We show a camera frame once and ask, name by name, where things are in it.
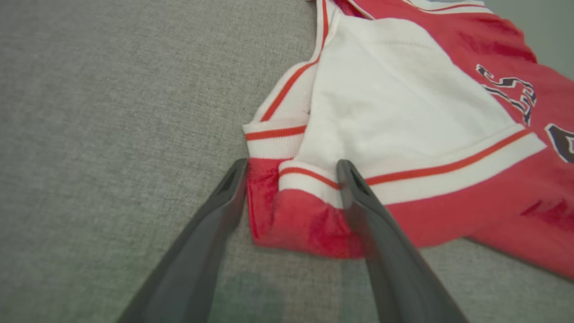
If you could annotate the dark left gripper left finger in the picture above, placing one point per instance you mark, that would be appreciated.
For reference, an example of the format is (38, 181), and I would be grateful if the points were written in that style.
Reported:
(197, 260)

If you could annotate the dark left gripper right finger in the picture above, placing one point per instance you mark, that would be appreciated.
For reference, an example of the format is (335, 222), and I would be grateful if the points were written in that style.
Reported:
(394, 269)

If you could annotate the red and white jersey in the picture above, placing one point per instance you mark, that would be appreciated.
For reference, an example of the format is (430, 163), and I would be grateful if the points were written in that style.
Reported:
(403, 98)

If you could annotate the grey fabric sofa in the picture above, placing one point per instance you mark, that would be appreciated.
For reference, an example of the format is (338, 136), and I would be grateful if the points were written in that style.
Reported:
(112, 112)

